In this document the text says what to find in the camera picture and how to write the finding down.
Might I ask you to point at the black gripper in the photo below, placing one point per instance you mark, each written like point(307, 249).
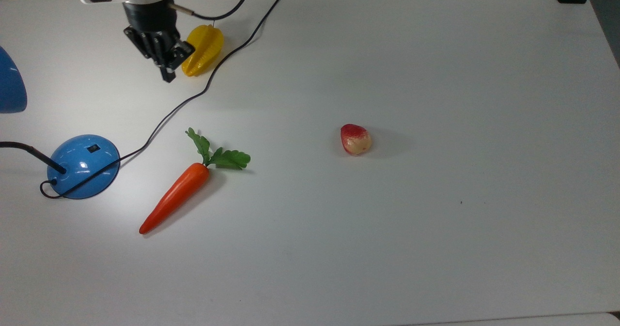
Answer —
point(149, 21)

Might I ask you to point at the blue gooseneck desk lamp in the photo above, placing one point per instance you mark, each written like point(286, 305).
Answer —
point(82, 168)

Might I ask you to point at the yellow toy starfruit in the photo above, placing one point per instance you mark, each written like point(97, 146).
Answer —
point(206, 47)

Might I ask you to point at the orange toy carrot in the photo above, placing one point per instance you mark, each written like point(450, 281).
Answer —
point(177, 197)

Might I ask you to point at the red cream toy fruit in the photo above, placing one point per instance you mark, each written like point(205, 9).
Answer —
point(356, 140)

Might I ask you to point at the white table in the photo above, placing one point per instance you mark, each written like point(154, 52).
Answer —
point(533, 319)

